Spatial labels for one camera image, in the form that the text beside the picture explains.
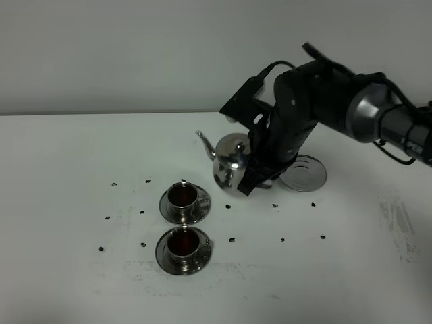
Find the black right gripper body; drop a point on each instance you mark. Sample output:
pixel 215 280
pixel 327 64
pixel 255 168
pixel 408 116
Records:
pixel 276 143

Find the far stainless steel saucer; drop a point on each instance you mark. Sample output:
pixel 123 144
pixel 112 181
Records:
pixel 163 208

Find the near stainless steel teacup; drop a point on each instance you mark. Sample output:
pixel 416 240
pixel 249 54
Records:
pixel 187 245

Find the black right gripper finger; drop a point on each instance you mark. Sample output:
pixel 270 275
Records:
pixel 256 173

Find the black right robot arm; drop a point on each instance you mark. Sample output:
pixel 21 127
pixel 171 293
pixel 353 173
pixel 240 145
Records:
pixel 365 107

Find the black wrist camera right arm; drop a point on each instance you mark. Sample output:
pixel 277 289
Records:
pixel 243 106

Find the stainless steel teapot saucer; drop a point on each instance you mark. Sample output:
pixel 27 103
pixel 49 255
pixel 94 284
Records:
pixel 306 174

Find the near stainless steel saucer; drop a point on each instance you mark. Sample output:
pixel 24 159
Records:
pixel 168 265

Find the stainless steel teacup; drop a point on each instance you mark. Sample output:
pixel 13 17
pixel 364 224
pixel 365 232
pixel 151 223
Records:
pixel 187 245
pixel 188 200

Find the far stainless steel teacup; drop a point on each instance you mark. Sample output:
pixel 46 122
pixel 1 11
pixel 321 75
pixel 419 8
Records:
pixel 188 200

